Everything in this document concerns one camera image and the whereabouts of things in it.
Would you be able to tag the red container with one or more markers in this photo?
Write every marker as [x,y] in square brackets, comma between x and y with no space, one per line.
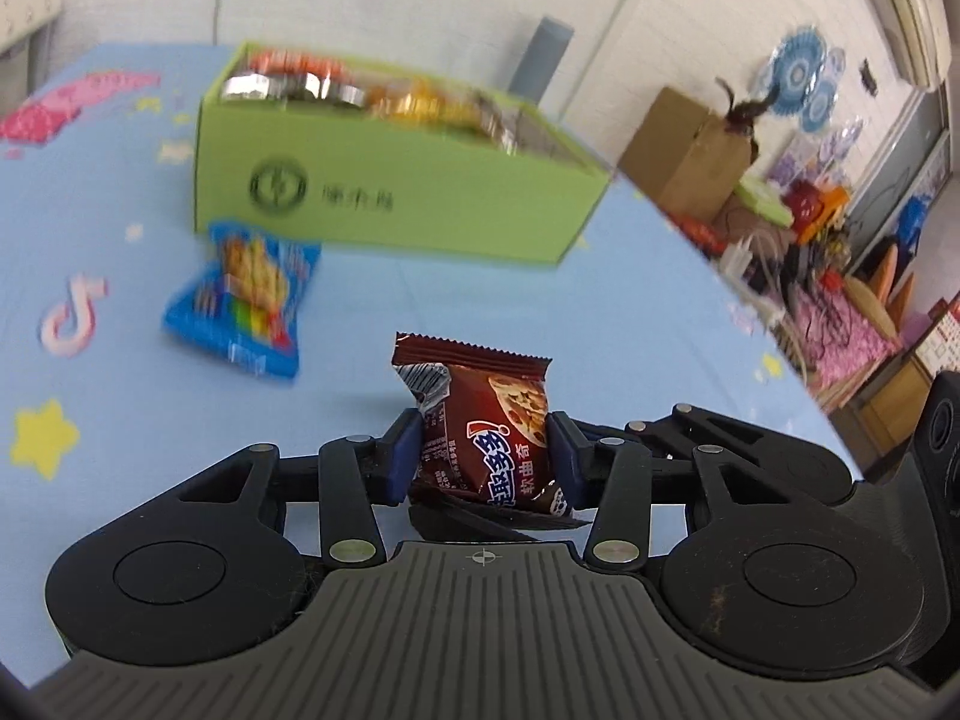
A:
[802,204]

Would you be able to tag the heap of mixed snack packets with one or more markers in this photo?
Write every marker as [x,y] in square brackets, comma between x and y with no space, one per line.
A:
[420,101]

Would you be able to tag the white air conditioner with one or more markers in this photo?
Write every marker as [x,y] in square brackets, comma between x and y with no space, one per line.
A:
[911,7]

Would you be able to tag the blue printed table cloth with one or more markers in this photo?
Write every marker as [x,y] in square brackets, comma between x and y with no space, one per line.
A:
[450,300]

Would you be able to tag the wooden cabinet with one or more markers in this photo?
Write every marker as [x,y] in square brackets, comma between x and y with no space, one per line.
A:
[885,405]

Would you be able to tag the brown cardboard box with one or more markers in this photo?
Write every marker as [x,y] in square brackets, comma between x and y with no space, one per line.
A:
[682,157]

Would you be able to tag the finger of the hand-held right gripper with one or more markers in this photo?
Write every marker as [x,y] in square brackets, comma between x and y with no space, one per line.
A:
[712,427]

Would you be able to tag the blue snack packet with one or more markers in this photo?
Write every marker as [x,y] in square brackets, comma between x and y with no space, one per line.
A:
[247,292]

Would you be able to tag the light green box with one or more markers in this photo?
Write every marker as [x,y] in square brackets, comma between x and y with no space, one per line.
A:
[765,199]

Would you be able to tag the dark brown tuft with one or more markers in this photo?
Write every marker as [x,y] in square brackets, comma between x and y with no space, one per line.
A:
[746,109]

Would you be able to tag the grey cylinder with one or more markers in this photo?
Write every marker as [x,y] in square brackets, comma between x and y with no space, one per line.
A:
[541,56]

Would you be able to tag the brown cookie packet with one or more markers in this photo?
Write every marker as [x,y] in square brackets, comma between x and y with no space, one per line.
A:
[487,420]

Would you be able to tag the blue paper fan decorations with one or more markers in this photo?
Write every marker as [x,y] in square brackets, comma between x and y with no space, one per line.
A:
[802,64]

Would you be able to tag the pink patterned cloth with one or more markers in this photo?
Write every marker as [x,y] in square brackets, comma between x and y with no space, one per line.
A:
[840,337]

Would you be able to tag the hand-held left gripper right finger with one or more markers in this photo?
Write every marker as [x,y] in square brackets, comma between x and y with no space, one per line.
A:
[564,461]

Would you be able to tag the orange cushion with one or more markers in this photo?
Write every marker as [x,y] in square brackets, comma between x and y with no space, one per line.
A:
[885,277]

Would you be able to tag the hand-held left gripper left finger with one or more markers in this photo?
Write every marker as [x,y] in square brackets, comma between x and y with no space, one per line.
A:
[405,457]

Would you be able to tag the green cardboard box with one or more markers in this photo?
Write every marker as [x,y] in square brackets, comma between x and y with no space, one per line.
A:
[450,195]

